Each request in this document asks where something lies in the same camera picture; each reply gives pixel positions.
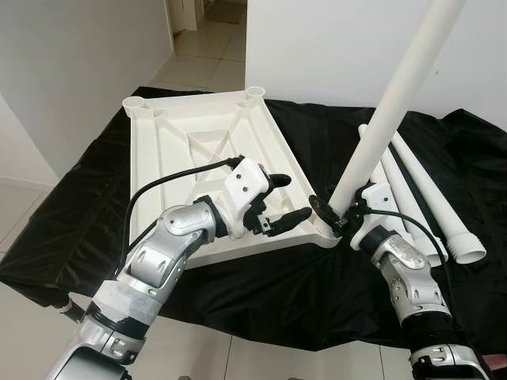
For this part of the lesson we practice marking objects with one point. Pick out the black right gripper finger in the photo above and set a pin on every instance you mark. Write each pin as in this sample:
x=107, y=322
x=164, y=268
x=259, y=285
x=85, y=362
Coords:
x=323, y=209

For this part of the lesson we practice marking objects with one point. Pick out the white plastic table top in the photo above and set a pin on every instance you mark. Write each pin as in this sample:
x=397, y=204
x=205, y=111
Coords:
x=198, y=134

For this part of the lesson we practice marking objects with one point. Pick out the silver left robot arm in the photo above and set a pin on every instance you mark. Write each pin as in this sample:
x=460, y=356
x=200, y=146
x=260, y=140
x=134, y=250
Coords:
x=170, y=237

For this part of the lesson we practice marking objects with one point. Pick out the pink stool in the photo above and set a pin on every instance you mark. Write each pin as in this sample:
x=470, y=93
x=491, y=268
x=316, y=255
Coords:
x=497, y=364

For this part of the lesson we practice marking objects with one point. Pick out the black metal table leg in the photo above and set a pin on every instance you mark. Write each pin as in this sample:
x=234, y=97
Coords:
x=71, y=309

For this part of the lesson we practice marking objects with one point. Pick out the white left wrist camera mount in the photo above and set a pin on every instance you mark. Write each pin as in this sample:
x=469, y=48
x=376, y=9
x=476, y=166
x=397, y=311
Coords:
x=247, y=186

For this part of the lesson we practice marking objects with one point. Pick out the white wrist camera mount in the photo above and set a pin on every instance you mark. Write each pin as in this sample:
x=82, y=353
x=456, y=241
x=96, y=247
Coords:
x=384, y=202
x=247, y=186

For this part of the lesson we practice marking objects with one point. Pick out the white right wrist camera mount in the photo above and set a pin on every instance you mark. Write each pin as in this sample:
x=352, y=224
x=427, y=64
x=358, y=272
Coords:
x=384, y=202

